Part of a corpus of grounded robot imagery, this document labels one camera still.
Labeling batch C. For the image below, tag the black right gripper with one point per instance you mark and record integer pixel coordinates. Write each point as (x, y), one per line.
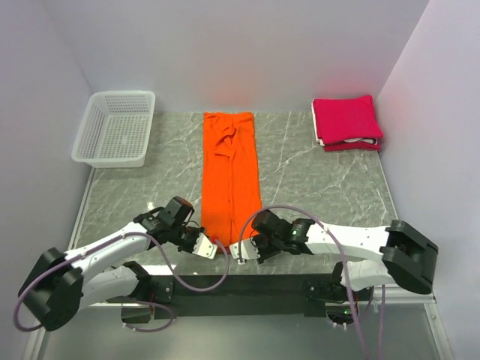
(263, 256)

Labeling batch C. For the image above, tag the folded pink t-shirt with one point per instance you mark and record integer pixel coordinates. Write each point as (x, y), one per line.
(347, 120)

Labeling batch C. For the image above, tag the orange t-shirt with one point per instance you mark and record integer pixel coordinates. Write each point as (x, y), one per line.
(230, 175)

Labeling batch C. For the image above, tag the aluminium rail frame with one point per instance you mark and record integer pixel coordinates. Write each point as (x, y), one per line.
(163, 259)

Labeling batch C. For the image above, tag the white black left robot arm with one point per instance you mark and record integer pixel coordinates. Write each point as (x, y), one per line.
(60, 284)

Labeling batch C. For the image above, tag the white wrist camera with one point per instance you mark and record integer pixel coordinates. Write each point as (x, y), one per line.
(204, 247)
(243, 251)

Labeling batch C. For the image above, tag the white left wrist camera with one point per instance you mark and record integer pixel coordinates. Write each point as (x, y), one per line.
(204, 247)

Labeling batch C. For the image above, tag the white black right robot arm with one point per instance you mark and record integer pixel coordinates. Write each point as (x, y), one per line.
(369, 256)

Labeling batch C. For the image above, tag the white plastic basket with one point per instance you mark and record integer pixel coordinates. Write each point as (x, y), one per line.
(115, 129)

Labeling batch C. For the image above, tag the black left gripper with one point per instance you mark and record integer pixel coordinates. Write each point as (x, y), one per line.
(190, 247)

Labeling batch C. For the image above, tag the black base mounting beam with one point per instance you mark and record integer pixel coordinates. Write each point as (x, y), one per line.
(312, 295)

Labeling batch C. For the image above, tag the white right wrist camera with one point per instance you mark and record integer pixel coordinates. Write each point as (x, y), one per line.
(243, 251)

